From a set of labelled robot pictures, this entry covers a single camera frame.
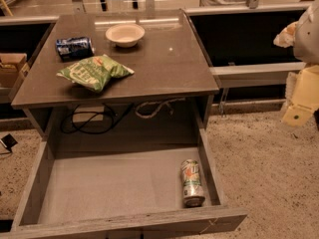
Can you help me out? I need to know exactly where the white paper bowl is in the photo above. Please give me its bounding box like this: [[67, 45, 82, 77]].
[[106, 24, 145, 48]]

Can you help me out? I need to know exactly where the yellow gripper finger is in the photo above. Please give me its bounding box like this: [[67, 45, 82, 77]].
[[281, 65, 319, 126]]

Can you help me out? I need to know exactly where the beige braided rope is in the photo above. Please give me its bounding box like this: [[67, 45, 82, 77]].
[[134, 97, 186, 120]]

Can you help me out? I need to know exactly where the grey cabinet with counter top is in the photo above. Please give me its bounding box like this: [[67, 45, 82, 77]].
[[11, 9, 220, 141]]

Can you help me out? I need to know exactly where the blue pepsi can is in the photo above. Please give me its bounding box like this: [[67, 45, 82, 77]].
[[56, 37, 94, 60]]

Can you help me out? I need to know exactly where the open grey wooden drawer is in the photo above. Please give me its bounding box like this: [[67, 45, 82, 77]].
[[1, 115, 247, 239]]

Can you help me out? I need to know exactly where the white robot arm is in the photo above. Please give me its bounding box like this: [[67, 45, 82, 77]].
[[273, 0, 319, 126]]

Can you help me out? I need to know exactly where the cardboard box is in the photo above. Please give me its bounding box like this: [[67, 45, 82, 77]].
[[0, 53, 30, 88]]

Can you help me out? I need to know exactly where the small black floor device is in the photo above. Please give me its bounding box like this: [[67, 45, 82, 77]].
[[0, 133, 18, 152]]

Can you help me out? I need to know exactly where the black cable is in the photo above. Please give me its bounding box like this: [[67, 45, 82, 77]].
[[60, 102, 135, 135]]

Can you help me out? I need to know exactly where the metal railing frame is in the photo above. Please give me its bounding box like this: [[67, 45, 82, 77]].
[[185, 2, 310, 88]]

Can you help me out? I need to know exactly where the green chip bag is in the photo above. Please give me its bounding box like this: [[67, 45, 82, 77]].
[[56, 55, 135, 93]]

